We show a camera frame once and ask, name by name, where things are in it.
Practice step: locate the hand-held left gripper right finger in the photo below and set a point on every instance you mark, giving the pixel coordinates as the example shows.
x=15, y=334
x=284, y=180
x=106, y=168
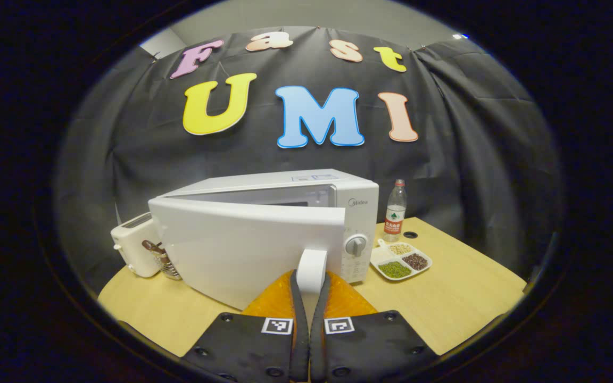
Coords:
x=317, y=340

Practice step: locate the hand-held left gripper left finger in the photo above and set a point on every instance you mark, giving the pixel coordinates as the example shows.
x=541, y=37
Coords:
x=300, y=340

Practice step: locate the white microwave oven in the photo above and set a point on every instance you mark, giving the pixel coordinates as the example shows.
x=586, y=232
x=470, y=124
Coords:
x=232, y=244

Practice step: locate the white divided dish of beans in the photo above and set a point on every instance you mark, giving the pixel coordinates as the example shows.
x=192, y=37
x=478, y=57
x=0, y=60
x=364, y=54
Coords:
x=384, y=256

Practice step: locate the clear plastic water bottle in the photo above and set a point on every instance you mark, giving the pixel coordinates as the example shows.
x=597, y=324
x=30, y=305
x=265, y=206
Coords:
x=395, y=213

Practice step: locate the white toaster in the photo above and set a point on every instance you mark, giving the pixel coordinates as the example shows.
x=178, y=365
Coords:
x=133, y=244

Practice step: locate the small ceiling spotlight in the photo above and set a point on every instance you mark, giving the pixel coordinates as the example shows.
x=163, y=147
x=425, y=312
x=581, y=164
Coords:
x=460, y=36

